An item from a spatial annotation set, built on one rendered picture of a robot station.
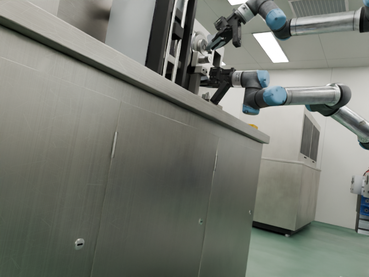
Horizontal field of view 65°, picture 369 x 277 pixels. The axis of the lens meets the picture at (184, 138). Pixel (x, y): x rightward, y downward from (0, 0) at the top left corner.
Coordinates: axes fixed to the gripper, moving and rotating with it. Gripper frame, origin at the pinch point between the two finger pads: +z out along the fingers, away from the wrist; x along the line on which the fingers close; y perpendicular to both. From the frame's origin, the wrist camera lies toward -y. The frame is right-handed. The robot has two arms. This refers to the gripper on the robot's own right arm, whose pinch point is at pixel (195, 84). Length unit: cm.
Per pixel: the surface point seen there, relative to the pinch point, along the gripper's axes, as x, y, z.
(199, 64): 9.4, 6.6, -6.2
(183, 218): 42, -55, -29
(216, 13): -217, 171, 121
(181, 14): 39.4, 13.0, -14.3
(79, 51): 89, -23, -32
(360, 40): -342, 172, -48
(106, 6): 37, 25, 30
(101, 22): 38, 17, 30
